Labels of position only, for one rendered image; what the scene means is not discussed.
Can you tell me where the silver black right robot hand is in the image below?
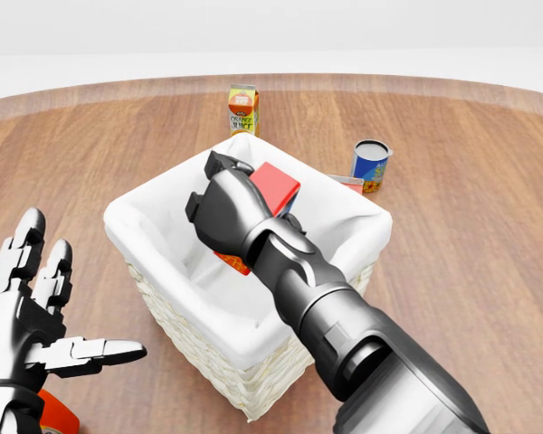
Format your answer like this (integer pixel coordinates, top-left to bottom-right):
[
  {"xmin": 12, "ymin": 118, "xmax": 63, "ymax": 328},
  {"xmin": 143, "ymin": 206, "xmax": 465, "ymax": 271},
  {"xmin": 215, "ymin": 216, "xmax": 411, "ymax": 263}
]
[{"xmin": 185, "ymin": 150, "xmax": 278, "ymax": 269}]

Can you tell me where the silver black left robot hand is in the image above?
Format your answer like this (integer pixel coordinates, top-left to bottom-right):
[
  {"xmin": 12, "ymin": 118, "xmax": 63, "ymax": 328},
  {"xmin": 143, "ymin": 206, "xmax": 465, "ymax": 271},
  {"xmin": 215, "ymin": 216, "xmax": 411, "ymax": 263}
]
[{"xmin": 0, "ymin": 207, "xmax": 148, "ymax": 393}]

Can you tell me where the red butter box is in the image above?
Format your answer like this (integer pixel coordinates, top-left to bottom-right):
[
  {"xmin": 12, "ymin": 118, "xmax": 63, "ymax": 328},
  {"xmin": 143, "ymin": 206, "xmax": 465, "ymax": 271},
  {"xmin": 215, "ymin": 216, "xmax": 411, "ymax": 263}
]
[{"xmin": 213, "ymin": 161, "xmax": 302, "ymax": 278}]

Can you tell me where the white wicker basket with lining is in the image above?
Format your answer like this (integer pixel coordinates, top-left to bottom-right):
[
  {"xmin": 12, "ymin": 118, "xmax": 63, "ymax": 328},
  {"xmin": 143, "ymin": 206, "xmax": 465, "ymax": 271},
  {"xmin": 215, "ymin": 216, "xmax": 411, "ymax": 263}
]
[{"xmin": 102, "ymin": 131, "xmax": 394, "ymax": 424}]

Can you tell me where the orange juice carton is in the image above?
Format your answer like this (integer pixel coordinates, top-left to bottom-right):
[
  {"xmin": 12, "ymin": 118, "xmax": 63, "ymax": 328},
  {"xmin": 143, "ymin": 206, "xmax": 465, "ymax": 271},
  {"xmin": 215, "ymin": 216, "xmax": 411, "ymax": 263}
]
[{"xmin": 227, "ymin": 84, "xmax": 262, "ymax": 138}]

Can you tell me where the orange red food container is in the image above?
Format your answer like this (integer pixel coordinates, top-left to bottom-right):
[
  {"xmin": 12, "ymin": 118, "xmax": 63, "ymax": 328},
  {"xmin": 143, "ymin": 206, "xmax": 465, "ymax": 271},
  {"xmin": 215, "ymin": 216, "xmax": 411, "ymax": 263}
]
[{"xmin": 37, "ymin": 389, "xmax": 81, "ymax": 434}]

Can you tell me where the flat red printed box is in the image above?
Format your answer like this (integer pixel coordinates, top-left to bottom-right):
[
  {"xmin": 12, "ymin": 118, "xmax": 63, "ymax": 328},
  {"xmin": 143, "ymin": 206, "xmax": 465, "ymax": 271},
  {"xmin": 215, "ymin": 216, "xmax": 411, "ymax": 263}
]
[{"xmin": 329, "ymin": 175, "xmax": 366, "ymax": 195}]

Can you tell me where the blue printed tin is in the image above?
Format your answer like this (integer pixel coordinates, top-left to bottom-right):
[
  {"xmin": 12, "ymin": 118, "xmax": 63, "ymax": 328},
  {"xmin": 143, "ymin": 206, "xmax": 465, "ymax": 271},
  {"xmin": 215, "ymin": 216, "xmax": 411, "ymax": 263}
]
[{"xmin": 351, "ymin": 138, "xmax": 395, "ymax": 194}]

